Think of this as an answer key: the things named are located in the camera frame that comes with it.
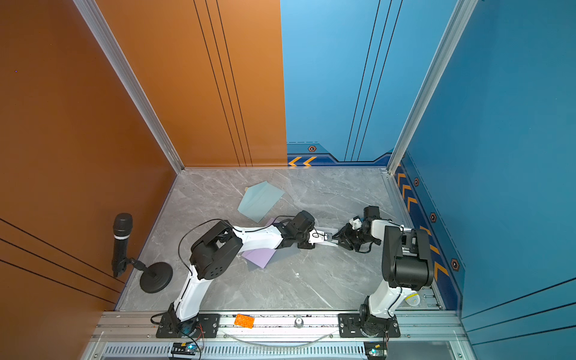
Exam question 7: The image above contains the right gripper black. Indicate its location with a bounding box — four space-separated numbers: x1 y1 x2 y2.
331 223 377 251

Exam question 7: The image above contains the plain white paper sheet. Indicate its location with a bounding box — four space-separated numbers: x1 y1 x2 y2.
315 234 339 247

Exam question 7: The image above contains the purple envelope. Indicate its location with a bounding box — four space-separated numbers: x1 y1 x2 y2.
235 218 283 269

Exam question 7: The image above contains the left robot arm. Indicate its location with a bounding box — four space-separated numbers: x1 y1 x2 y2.
166 211 315 336

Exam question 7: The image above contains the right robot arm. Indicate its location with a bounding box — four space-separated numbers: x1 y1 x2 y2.
332 205 434 338

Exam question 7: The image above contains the teal envelope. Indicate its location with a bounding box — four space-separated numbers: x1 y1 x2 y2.
238 181 284 223

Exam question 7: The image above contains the orange lego brick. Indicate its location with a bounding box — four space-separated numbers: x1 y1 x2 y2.
234 313 255 329

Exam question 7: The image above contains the right green circuit board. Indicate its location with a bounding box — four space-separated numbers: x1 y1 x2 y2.
363 342 388 360

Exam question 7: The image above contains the green circuit board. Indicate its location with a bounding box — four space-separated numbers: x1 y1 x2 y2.
170 342 202 359
363 342 388 360

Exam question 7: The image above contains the black microphone on stand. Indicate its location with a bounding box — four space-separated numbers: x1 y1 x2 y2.
111 212 173 294

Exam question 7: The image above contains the left green circuit board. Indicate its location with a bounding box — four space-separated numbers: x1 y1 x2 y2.
170 342 202 359

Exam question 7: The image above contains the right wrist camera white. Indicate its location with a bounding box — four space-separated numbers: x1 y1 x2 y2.
349 216 363 231

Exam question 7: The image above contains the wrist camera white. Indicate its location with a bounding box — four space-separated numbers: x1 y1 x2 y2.
349 216 363 231
309 229 332 244

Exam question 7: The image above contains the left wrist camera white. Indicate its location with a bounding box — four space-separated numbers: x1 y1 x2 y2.
309 229 332 244

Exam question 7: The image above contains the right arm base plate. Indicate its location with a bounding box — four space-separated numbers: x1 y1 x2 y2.
337 313 401 338

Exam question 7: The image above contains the silver knob on rail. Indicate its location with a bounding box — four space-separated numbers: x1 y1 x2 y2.
294 316 304 329

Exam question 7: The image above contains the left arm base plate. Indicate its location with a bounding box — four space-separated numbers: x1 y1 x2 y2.
155 313 221 340

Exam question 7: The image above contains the aluminium front rail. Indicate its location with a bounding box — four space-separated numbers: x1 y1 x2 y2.
90 310 467 343

